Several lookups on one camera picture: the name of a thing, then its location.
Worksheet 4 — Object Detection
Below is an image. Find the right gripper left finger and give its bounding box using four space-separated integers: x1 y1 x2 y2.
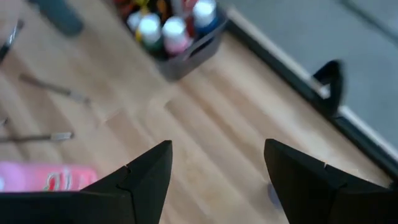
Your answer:
0 139 174 224

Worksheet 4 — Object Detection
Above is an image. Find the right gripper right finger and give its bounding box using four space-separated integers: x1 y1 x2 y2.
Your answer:
264 139 398 224

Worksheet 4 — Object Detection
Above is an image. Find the large pink paint bottle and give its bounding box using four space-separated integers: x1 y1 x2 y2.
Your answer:
0 161 98 193

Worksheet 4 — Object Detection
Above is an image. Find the small green paint bottle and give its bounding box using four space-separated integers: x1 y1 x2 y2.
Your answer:
136 14 164 52

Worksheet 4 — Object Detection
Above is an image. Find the small pink paint bottle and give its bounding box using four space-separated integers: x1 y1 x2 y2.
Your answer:
161 17 192 55

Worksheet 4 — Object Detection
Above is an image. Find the small ochre paint bottle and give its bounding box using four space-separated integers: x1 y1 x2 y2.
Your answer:
126 11 147 43

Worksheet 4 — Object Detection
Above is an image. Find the large teal paint bottle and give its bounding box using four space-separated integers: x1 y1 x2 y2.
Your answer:
27 0 85 37

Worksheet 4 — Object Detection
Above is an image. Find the small dark blue paint bottle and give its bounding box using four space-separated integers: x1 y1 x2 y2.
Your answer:
192 0 220 35

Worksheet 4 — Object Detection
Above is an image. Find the grey translucent plastic bin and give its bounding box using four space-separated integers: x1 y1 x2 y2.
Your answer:
113 0 229 82

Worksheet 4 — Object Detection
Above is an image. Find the black handled paint brush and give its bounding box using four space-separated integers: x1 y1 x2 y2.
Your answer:
17 72 91 104
0 19 25 63
0 131 75 144

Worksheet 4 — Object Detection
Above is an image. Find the black strap clamp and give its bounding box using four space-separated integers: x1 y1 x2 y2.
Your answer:
312 58 345 118

